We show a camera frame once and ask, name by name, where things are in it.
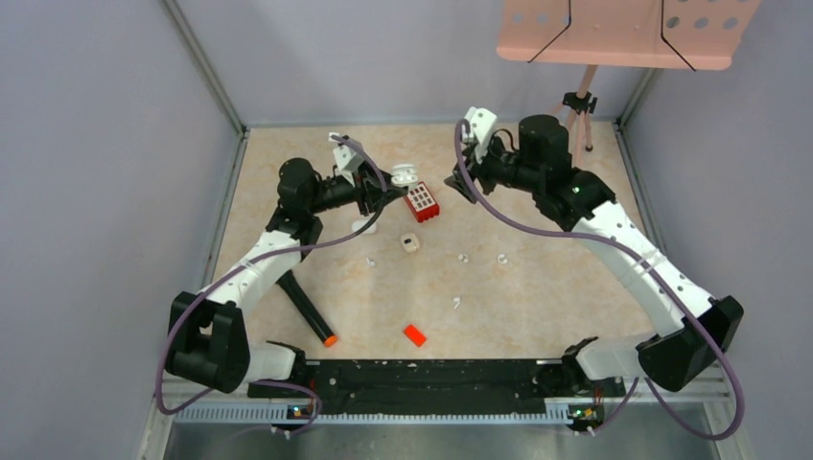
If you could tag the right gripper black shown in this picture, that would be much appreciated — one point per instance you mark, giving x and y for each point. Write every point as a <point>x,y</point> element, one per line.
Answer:
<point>477,171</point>

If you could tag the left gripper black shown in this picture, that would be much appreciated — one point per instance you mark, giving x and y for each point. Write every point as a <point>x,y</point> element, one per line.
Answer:
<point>368,188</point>

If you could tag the beige earbud case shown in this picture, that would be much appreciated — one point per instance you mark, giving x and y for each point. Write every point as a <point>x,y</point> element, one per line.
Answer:
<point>409,243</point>

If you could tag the white earbud case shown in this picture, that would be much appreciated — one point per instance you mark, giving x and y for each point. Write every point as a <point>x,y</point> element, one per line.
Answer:
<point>368,228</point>
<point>404,175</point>

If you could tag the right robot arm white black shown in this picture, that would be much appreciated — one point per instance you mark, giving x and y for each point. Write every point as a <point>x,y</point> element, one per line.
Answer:
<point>691,326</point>

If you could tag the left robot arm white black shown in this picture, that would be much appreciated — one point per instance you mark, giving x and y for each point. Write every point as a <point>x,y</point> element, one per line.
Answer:
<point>209,343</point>

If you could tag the closed white earbud case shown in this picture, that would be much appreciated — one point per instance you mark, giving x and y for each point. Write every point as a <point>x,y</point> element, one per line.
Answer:
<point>368,228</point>

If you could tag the red block with windows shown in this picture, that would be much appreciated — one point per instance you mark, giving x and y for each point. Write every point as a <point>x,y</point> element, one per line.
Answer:
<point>421,203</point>

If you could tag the black marker orange cap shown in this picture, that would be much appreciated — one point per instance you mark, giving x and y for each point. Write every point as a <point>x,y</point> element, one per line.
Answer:
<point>306,308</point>

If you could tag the small orange red block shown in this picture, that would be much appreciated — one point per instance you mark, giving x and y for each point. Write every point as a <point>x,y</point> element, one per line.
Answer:
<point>414,335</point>

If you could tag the pink music stand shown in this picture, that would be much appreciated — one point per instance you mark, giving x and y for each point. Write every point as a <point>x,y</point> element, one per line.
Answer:
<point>673,34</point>

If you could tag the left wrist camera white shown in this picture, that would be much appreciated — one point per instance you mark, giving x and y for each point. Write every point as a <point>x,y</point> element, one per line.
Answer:
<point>347,161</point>

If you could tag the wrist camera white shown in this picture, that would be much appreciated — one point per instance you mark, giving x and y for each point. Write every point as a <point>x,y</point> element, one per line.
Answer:
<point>347,161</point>
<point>481,126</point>

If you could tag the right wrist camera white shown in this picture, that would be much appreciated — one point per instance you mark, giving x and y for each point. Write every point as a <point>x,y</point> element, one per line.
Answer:
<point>481,126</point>

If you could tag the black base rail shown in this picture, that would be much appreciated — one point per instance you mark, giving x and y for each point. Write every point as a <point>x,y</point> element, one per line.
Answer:
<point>440,387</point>

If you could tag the grey cable duct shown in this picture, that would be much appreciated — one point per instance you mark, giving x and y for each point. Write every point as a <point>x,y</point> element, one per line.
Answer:
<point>273,413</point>

